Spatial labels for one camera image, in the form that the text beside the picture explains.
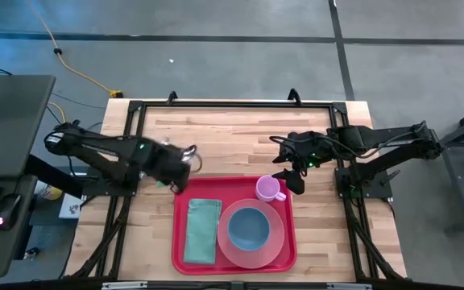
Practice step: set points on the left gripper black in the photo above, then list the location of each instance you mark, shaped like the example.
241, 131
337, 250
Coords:
167, 165

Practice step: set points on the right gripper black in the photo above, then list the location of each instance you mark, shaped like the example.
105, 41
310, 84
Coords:
310, 149

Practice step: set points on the pink plastic mug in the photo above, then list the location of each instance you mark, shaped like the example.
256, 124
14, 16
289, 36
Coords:
267, 187

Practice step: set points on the red plastic tray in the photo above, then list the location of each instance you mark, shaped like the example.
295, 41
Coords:
236, 189

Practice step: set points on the blue bowl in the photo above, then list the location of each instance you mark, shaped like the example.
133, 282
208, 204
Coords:
249, 229

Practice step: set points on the teal cloth napkin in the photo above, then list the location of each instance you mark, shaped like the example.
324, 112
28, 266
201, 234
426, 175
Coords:
201, 231

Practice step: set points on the pink round plate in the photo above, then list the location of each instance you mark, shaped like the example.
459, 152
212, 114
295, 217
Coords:
252, 259

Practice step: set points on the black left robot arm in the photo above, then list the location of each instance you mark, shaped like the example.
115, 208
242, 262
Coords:
95, 147

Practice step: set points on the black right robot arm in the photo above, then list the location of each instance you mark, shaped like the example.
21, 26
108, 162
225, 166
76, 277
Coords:
397, 139

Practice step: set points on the white printed box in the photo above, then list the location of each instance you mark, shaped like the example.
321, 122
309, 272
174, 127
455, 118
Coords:
71, 207

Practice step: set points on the black desk support bar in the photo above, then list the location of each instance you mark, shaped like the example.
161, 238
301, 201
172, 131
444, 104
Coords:
50, 175

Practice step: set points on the grey desk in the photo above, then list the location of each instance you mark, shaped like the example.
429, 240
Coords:
10, 129

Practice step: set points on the black caster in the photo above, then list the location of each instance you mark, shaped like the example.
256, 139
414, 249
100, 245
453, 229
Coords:
31, 253

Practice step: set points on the black computer mouse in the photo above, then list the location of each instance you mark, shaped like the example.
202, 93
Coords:
8, 209

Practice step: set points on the black frame clamp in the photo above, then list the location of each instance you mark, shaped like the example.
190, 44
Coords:
295, 98
171, 98

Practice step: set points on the black aluminium table frame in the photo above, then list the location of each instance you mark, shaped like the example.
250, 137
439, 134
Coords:
216, 104

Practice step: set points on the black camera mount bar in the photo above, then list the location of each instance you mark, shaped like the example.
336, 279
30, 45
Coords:
232, 287

